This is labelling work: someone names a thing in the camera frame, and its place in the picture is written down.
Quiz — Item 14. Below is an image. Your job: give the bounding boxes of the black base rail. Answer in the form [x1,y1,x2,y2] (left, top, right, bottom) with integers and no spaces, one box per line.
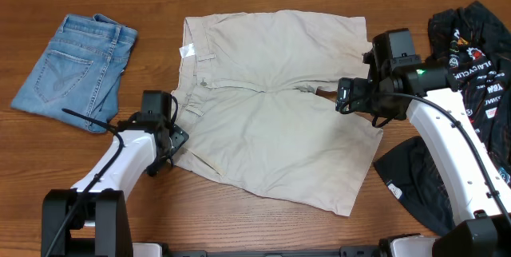
[162,233,418,257]

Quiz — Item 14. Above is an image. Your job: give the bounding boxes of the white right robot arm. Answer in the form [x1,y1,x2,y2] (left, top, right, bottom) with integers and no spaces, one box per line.
[336,29,510,256]

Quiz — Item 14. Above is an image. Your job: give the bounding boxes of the folded blue denim jeans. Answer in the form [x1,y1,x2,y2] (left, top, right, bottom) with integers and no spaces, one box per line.
[10,14,138,133]

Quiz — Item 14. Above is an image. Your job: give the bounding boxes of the black printed cycling jersey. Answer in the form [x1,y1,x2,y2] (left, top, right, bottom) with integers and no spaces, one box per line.
[374,1,510,236]

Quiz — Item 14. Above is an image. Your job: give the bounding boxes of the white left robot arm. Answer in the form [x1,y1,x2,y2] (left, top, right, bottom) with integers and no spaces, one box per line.
[41,90,189,257]

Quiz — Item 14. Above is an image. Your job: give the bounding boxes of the beige cotton shorts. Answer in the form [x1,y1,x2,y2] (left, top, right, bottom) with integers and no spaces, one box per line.
[173,10,383,216]

